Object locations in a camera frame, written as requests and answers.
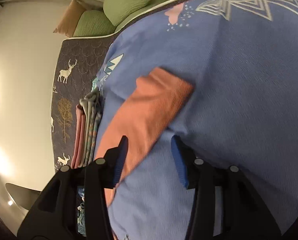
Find coral pink knit sweater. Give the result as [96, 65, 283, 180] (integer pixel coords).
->
[94, 67, 195, 208]

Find grey floral folded clothes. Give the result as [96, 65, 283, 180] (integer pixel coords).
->
[79, 88, 100, 167]

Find pink folded garment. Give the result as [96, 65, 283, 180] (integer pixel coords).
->
[71, 104, 86, 168]

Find dark deer pattern mattress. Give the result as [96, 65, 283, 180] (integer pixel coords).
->
[50, 0, 185, 170]

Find blue patterned bedspread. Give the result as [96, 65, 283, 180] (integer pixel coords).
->
[96, 0, 298, 239]

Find tan pillow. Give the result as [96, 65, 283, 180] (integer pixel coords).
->
[53, 0, 87, 37]

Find green pillow far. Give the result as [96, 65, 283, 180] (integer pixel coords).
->
[73, 10, 115, 37]

